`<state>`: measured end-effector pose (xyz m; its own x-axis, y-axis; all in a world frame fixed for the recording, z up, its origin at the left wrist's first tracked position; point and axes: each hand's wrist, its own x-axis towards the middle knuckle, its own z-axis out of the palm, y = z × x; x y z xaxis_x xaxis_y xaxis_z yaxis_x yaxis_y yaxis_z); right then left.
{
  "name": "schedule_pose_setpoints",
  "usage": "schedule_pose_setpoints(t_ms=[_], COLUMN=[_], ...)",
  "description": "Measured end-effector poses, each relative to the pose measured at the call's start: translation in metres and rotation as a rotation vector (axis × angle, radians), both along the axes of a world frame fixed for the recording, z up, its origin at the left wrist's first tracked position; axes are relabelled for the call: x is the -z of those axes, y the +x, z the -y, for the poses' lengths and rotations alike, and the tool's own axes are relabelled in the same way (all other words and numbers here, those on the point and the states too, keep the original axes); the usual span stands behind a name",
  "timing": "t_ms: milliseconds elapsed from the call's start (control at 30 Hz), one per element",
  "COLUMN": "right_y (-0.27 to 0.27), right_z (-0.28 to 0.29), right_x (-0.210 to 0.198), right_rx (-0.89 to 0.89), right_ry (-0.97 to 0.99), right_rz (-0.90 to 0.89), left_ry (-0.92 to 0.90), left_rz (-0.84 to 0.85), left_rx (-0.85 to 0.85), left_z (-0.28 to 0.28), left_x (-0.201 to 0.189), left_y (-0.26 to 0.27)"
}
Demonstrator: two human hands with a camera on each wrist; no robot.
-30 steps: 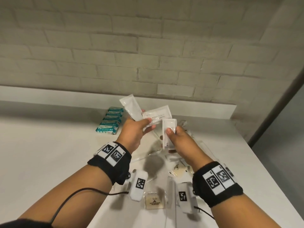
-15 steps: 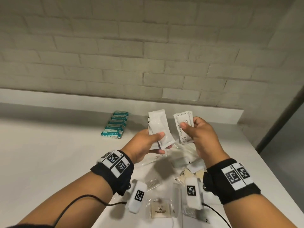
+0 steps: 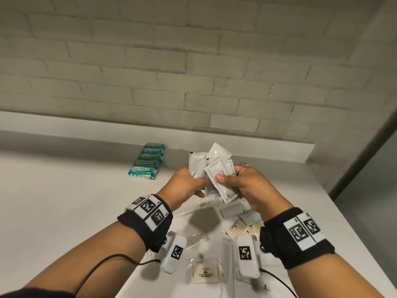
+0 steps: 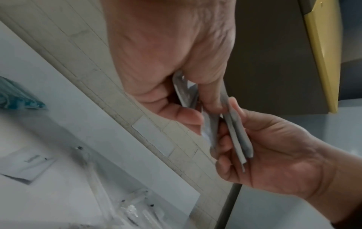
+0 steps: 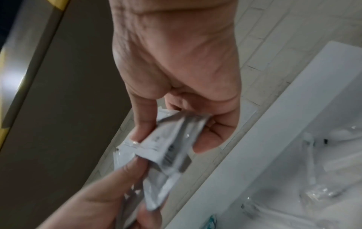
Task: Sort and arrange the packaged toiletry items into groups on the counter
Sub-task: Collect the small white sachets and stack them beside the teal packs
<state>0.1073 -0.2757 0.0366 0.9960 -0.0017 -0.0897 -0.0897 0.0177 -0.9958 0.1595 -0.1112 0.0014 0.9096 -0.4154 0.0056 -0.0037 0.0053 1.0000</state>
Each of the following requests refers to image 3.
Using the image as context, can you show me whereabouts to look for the person's left forearm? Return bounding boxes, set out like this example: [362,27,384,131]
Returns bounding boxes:
[23,219,146,298]

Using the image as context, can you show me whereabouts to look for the dark door frame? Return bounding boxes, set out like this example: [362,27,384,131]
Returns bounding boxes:
[328,105,397,201]

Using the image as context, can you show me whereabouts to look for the toothbrushes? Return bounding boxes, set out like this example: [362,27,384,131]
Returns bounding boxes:
[177,197,218,214]

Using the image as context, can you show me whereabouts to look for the black cable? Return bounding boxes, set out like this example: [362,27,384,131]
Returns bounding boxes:
[74,253,162,298]
[259,267,298,298]

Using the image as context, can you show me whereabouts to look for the person's right hand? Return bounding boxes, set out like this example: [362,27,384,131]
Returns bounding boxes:
[215,164,294,224]

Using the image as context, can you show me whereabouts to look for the person's left hand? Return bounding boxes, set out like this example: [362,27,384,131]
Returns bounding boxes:
[156,166,215,211]

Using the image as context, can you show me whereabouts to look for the white table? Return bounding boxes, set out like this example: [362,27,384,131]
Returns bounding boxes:
[0,111,397,298]

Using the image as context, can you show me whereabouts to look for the teal wet wipe packets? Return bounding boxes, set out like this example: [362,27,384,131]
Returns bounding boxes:
[128,142,167,180]

